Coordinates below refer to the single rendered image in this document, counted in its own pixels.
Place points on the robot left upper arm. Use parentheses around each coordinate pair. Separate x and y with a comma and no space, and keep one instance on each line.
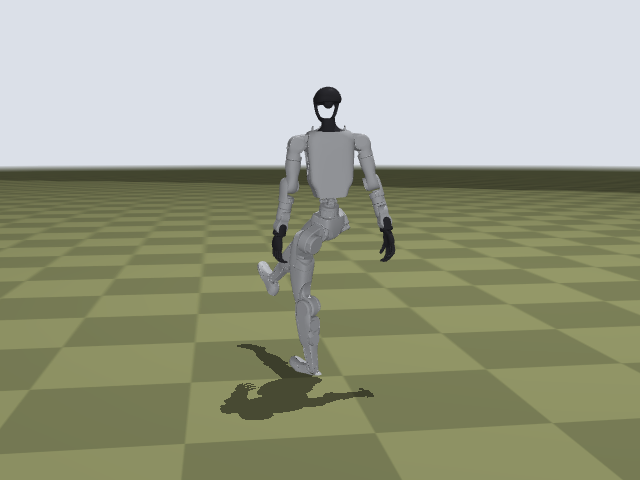
(295,146)

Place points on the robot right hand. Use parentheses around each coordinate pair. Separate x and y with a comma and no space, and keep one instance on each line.
(388,240)

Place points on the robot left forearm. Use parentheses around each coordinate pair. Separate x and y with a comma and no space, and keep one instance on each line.
(284,207)

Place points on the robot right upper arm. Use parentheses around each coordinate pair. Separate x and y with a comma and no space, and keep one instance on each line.
(363,146)

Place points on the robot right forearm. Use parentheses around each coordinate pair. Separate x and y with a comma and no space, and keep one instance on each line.
(379,204)

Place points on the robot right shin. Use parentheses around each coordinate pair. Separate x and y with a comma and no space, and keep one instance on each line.
(281,268)

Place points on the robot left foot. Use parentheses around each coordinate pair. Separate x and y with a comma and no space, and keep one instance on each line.
(299,365)

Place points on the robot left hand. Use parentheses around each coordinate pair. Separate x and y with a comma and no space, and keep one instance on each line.
(277,244)

